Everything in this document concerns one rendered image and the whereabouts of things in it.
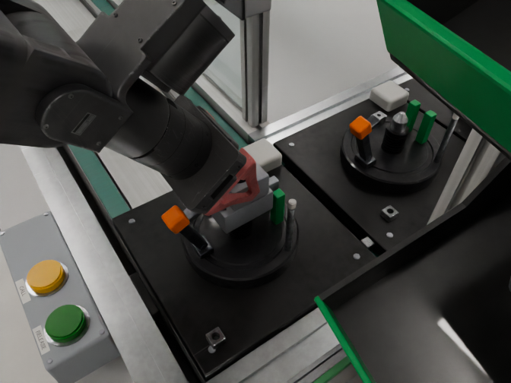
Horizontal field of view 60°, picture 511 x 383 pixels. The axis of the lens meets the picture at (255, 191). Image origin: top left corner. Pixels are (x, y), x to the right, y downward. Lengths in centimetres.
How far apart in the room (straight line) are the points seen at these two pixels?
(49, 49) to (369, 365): 23
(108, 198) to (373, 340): 48
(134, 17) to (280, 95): 66
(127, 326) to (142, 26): 33
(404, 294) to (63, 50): 22
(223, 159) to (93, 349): 27
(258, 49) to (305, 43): 49
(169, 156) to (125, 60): 9
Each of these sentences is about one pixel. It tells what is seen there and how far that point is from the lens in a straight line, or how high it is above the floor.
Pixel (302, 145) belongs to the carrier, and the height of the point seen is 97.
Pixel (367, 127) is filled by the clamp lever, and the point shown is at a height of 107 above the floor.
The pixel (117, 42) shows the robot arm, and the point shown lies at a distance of 31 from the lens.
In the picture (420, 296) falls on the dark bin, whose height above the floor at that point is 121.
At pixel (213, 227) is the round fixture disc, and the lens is 54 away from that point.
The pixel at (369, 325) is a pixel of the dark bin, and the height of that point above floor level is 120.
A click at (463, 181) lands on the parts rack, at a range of 29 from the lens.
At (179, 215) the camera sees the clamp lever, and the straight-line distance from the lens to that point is 45.
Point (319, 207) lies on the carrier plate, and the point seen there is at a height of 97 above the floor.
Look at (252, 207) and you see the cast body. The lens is 48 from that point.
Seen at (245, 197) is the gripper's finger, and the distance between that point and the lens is 45.
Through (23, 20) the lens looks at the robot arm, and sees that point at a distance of 29.
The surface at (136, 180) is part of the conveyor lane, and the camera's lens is 71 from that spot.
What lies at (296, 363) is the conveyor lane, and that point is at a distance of 49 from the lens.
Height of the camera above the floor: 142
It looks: 48 degrees down
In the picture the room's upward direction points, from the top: straight up
